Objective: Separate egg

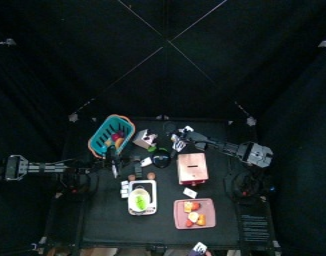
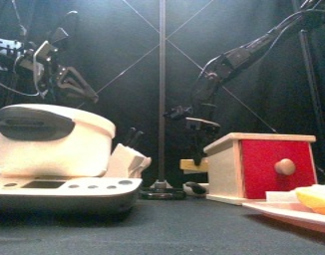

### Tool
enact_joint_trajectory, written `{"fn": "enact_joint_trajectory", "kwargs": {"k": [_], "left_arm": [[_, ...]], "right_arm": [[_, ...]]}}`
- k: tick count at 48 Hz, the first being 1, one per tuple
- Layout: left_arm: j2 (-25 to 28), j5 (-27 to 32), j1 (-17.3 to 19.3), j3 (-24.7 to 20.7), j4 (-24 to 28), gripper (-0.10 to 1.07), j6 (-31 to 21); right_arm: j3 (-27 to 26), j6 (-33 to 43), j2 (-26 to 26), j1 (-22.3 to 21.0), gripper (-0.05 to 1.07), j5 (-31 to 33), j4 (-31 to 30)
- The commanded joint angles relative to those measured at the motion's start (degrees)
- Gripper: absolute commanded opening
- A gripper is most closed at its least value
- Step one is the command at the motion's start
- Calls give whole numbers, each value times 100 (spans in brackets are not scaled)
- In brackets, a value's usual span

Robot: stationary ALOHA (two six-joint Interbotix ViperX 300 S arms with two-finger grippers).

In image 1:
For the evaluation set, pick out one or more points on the black toy frying pan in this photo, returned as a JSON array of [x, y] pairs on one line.
[[161, 159]]

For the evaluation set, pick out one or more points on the orange toy food piece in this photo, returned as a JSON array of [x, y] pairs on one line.
[[119, 142]]

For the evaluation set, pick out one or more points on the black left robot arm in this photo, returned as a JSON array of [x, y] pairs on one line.
[[41, 167]]

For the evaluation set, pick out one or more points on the black plate with white text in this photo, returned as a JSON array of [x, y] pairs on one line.
[[254, 228]]

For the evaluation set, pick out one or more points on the pink cutting board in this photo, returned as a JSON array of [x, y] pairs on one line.
[[208, 210]]

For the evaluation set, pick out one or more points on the white bowl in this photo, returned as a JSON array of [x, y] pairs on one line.
[[134, 200]]

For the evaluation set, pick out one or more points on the red toy food piece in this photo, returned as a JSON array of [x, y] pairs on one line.
[[118, 135]]

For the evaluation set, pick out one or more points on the white round toy slice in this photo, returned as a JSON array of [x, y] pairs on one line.
[[193, 217]]

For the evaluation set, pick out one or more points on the pink toy toaster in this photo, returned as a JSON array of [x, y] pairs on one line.
[[193, 168]]

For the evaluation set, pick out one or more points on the grey metal frame bracket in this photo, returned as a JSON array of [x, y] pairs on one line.
[[73, 117], [325, 44], [252, 121]]

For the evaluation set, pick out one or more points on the red toy tomato piece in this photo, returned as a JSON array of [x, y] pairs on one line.
[[197, 206], [189, 223]]

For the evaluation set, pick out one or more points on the small green toy piece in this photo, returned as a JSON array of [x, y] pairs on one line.
[[153, 148]]

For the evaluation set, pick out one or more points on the white printed card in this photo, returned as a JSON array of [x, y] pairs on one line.
[[200, 248]]

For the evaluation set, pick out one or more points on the green toy vegetable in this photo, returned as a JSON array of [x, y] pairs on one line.
[[141, 201]]

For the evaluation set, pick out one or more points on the yellow toy food piece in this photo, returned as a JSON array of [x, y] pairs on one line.
[[109, 143]]

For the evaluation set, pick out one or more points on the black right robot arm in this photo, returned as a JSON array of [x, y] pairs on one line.
[[228, 148]]

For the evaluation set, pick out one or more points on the yellow toy food slice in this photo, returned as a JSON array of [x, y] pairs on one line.
[[188, 206]]

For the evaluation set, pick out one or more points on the white toy stove tray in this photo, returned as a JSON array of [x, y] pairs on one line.
[[143, 184]]

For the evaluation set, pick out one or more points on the orange toy fruit wedge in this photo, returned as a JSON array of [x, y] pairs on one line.
[[201, 220]]

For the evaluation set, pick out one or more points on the small white card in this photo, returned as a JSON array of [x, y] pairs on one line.
[[190, 192]]

